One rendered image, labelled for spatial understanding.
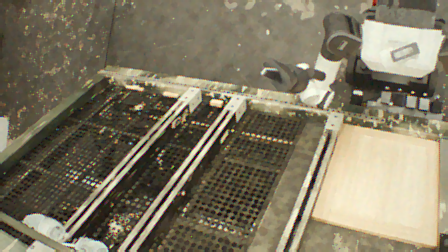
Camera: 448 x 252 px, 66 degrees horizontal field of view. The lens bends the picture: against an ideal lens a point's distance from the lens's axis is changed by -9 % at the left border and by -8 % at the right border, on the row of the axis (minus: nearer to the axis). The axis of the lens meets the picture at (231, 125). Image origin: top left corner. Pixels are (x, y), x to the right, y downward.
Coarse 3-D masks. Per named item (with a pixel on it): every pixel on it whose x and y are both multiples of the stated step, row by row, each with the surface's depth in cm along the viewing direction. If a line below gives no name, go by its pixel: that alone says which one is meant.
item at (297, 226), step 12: (336, 120) 161; (324, 132) 156; (336, 132) 155; (324, 144) 150; (324, 156) 144; (312, 168) 139; (324, 168) 139; (312, 180) 137; (300, 192) 130; (312, 192) 130; (300, 204) 126; (312, 204) 126; (300, 216) 123; (288, 228) 119; (300, 228) 118; (288, 240) 117; (300, 240) 115
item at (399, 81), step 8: (360, 56) 235; (360, 64) 231; (360, 72) 231; (368, 72) 229; (376, 72) 229; (384, 72) 227; (360, 80) 238; (368, 80) 232; (376, 80) 229; (384, 80) 227; (392, 80) 225; (400, 80) 223; (408, 80) 222; (416, 80) 218; (424, 80) 216; (400, 88) 233; (408, 88) 226; (416, 88) 221; (424, 88) 218
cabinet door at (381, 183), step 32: (352, 128) 164; (352, 160) 149; (384, 160) 147; (416, 160) 145; (320, 192) 136; (352, 192) 135; (384, 192) 134; (416, 192) 132; (352, 224) 123; (384, 224) 122; (416, 224) 120
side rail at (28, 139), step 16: (96, 80) 214; (80, 96) 201; (48, 112) 191; (64, 112) 192; (32, 128) 180; (48, 128) 183; (16, 144) 170; (32, 144) 175; (48, 144) 185; (0, 160) 161; (16, 160) 168
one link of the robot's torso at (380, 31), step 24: (384, 0) 116; (408, 0) 113; (432, 0) 109; (360, 24) 126; (384, 24) 118; (408, 24) 115; (432, 24) 112; (360, 48) 129; (384, 48) 121; (432, 48) 114; (408, 72) 122
